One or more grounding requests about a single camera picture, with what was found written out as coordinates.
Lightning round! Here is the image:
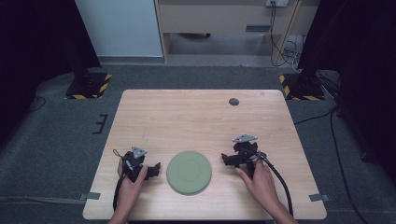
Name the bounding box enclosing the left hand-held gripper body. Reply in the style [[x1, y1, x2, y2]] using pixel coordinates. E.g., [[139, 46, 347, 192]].
[[121, 145, 149, 184]]

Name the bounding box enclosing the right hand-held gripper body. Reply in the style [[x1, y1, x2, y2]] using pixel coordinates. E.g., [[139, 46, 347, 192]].
[[232, 133, 268, 171]]

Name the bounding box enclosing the person's left hand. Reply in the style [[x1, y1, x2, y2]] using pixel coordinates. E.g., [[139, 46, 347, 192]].
[[117, 158, 149, 215]]

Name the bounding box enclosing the person's right hand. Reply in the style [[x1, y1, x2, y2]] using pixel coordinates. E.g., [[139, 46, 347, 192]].
[[234, 158, 282, 208]]

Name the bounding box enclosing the grey tape strip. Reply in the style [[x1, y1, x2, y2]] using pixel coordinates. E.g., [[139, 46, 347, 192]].
[[79, 191, 102, 202], [308, 193, 331, 203]]

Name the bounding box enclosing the black stand base striped tape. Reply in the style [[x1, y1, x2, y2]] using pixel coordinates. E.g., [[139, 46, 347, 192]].
[[64, 72, 113, 101], [278, 73, 326, 102]]

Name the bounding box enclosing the white cabinet panel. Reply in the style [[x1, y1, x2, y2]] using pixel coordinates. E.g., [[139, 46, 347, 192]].
[[74, 0, 164, 58]]

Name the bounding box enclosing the light wooden desk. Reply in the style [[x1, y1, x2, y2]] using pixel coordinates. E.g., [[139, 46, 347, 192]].
[[154, 0, 321, 65]]

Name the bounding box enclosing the grey power strip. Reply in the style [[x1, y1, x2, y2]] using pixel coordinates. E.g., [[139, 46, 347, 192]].
[[264, 0, 290, 8]]

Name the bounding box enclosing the black curtain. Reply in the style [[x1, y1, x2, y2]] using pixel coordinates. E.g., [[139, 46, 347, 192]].
[[297, 0, 396, 185]]

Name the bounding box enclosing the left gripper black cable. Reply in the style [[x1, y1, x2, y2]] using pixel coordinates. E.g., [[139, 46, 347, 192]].
[[112, 148, 126, 213]]

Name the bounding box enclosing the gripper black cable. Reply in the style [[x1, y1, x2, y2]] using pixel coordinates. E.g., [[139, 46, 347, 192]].
[[257, 153, 295, 217], [112, 148, 126, 213]]

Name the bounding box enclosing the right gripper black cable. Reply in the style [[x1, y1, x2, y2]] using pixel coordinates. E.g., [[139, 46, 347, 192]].
[[257, 153, 295, 217]]

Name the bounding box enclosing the long black floor cable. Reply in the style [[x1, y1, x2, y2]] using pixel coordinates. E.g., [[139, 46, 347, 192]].
[[293, 105, 363, 224]]

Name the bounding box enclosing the white cable bundle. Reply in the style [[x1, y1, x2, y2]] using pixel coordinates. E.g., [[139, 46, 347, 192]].
[[284, 35, 304, 72]]

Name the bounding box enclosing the thin black floor cable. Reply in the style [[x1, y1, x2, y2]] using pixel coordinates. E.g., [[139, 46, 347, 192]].
[[27, 95, 48, 114]]

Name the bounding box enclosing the black power cable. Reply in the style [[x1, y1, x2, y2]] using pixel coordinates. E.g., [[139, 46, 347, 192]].
[[269, 1, 292, 67]]

